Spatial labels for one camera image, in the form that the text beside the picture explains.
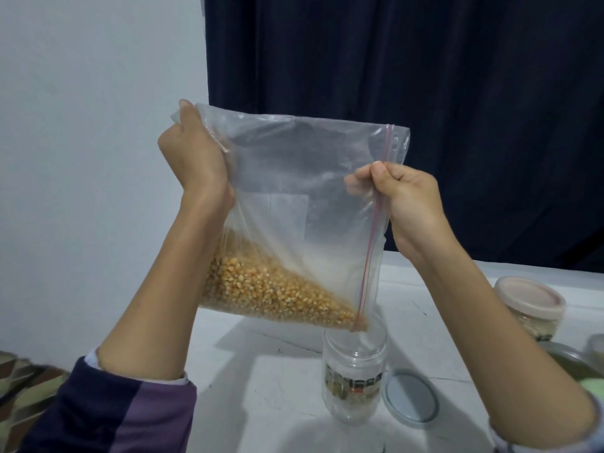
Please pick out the green round lid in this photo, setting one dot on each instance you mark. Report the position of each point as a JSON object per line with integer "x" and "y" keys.
{"x": 595, "y": 387}

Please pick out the transparent jar pink lid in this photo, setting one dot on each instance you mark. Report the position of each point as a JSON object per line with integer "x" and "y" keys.
{"x": 533, "y": 311}

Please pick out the zip bag of corn kernels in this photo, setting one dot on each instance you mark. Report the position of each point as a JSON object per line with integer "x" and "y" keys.
{"x": 302, "y": 203}

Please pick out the dark navy curtain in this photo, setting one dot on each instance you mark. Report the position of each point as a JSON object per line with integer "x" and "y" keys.
{"x": 406, "y": 89}

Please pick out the blue round lid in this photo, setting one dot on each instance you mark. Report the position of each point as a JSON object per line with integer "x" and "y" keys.
{"x": 411, "y": 398}

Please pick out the pink round lid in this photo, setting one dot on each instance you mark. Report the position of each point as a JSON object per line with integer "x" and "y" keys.
{"x": 530, "y": 297}

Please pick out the person's right hand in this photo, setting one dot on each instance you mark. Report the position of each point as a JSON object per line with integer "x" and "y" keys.
{"x": 411, "y": 212}

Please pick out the transparent jar blue lid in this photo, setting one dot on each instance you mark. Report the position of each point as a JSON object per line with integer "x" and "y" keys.
{"x": 352, "y": 377}

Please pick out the person's left hand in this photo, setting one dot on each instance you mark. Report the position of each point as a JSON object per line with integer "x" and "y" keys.
{"x": 193, "y": 165}

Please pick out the person's left forearm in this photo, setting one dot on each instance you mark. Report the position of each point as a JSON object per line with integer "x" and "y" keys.
{"x": 156, "y": 297}

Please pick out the person's right forearm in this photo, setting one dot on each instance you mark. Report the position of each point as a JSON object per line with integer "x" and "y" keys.
{"x": 510, "y": 354}

